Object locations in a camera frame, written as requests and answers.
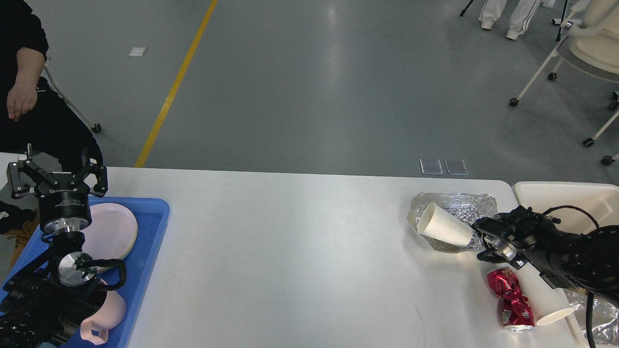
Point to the white office chair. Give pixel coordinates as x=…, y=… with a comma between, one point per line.
x=591, y=47

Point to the pink ribbed mug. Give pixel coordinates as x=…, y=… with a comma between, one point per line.
x=96, y=328

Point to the yellow plate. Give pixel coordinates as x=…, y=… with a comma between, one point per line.
x=127, y=234

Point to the pink plate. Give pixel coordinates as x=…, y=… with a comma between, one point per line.
x=101, y=234

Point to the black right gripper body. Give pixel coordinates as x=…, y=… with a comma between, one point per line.
x=517, y=234

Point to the person in black clothes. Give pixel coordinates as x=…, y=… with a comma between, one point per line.
x=31, y=113

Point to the blue plastic tray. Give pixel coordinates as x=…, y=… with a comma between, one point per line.
x=152, y=215

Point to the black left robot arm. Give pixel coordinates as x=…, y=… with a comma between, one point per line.
x=52, y=295

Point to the seated person's hand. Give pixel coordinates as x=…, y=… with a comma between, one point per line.
x=21, y=99

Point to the person in white trousers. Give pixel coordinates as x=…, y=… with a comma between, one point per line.
x=519, y=20

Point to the crushed red wrapper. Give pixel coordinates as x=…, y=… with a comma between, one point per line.
x=515, y=312

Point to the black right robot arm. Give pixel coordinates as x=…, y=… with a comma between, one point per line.
x=563, y=259

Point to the aluminium foil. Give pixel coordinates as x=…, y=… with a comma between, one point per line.
x=465, y=207

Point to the beige plastic bin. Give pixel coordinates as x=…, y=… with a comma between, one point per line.
x=600, y=200

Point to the white paper cup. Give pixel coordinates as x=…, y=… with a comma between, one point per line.
x=438, y=224
x=548, y=304

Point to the clear plastic wrap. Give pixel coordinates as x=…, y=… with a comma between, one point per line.
x=604, y=321

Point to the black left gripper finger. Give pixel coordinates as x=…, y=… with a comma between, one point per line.
x=91, y=167
x=25, y=177

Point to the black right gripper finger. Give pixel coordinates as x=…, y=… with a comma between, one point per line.
x=488, y=226
x=511, y=257

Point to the metal floor plates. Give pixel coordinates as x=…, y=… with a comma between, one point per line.
x=443, y=166

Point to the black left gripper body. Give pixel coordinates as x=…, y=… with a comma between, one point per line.
x=63, y=209

